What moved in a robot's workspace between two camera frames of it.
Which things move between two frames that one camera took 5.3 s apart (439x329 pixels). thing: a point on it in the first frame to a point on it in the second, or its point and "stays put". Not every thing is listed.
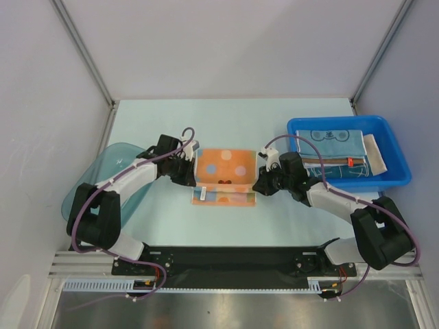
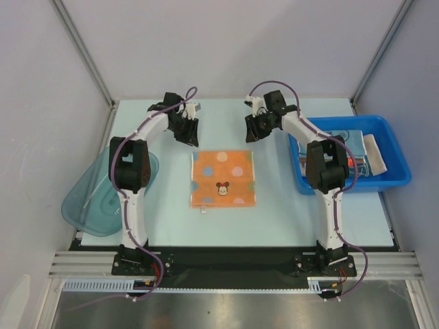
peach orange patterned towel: x=226 y=177 stays put
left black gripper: x=188 y=178 to x=190 y=138
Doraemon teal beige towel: x=374 y=164 stays put
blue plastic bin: x=398 y=173 stays put
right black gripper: x=265 y=184 to x=256 y=127
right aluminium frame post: x=396 y=22 stays put
